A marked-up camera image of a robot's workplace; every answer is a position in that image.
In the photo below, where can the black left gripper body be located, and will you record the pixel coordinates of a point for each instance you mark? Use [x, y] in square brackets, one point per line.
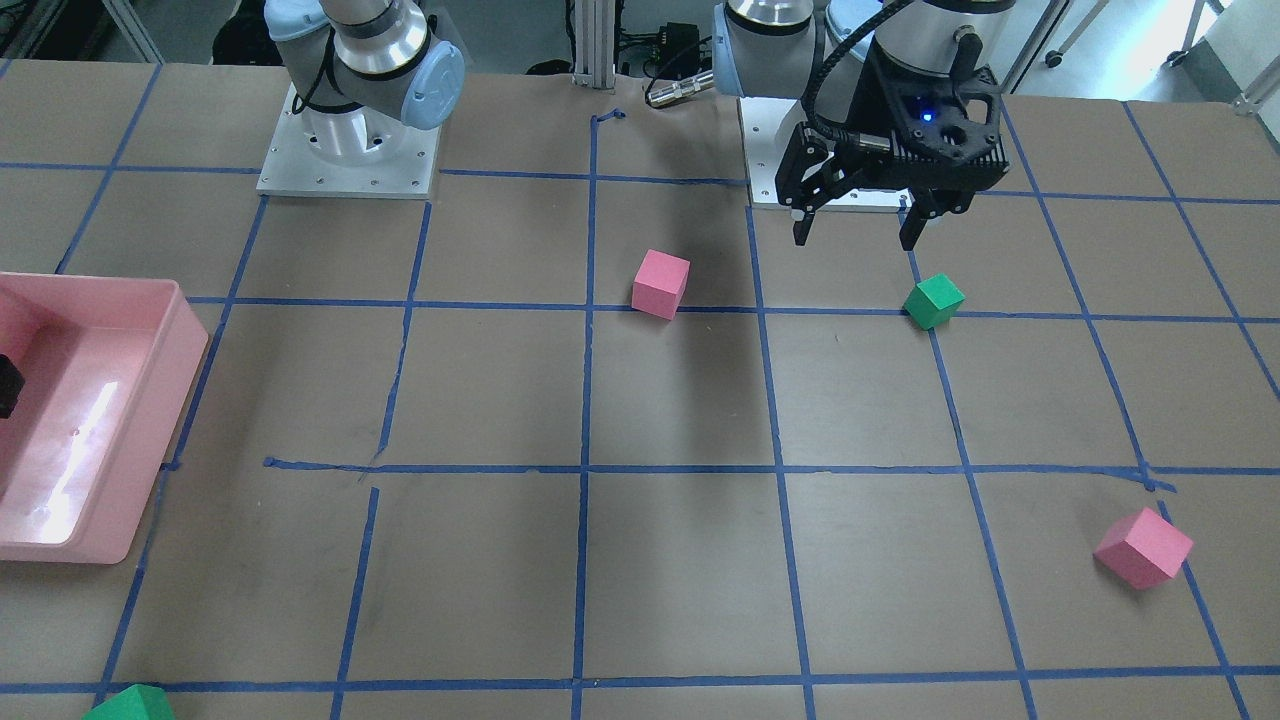
[884, 103]

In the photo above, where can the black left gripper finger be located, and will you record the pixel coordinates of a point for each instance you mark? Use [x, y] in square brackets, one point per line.
[804, 212]
[926, 206]

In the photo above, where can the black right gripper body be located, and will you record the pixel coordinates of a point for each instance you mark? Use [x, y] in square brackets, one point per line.
[3, 385]

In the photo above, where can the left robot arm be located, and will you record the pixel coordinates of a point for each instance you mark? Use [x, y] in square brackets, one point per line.
[766, 48]

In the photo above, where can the pink plastic bin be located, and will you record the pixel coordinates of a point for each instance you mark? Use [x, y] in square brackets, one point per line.
[106, 366]

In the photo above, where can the green cube near base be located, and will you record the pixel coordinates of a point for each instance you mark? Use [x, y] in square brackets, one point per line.
[933, 301]

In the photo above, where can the pink cube centre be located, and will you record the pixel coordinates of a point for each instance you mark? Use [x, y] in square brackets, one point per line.
[659, 284]

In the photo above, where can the pink cube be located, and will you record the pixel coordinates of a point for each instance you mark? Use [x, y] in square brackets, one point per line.
[1144, 550]
[659, 284]

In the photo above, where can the green cube near bin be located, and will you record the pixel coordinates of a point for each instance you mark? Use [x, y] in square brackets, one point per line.
[136, 702]

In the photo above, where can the aluminium frame post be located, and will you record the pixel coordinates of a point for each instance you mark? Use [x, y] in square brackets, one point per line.
[594, 35]

